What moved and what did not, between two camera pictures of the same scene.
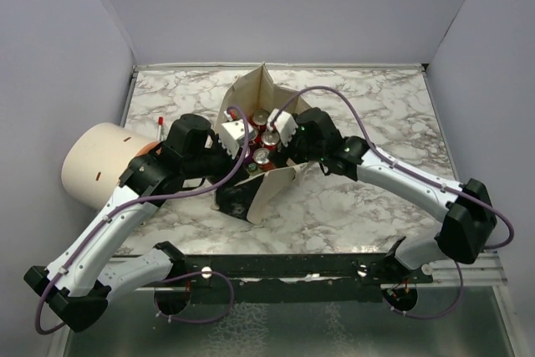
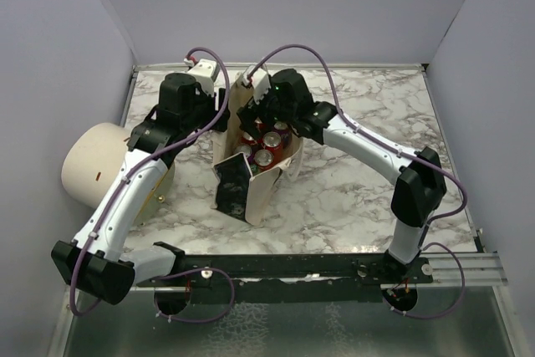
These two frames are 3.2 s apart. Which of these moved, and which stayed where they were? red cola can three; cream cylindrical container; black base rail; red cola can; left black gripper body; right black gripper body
Moved: right black gripper body; left black gripper body
Stayed: cream cylindrical container; black base rail; red cola can three; red cola can
